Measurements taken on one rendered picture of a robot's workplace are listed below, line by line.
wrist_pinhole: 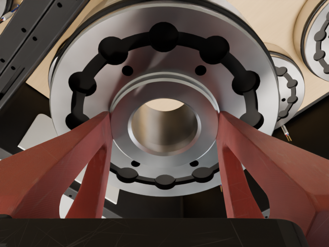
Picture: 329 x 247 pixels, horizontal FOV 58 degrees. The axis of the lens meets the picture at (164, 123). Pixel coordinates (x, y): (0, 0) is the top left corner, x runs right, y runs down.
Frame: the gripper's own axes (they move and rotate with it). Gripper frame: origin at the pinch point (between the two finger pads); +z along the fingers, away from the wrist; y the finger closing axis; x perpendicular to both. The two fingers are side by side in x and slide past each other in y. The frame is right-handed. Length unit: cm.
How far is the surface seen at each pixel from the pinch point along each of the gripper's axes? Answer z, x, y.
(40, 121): 17.3, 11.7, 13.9
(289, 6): 20.7, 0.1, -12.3
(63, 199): 36, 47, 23
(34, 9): 11.2, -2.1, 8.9
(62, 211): 36, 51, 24
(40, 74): 21.5, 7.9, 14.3
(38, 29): 11.2, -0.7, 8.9
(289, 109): 17.8, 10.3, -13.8
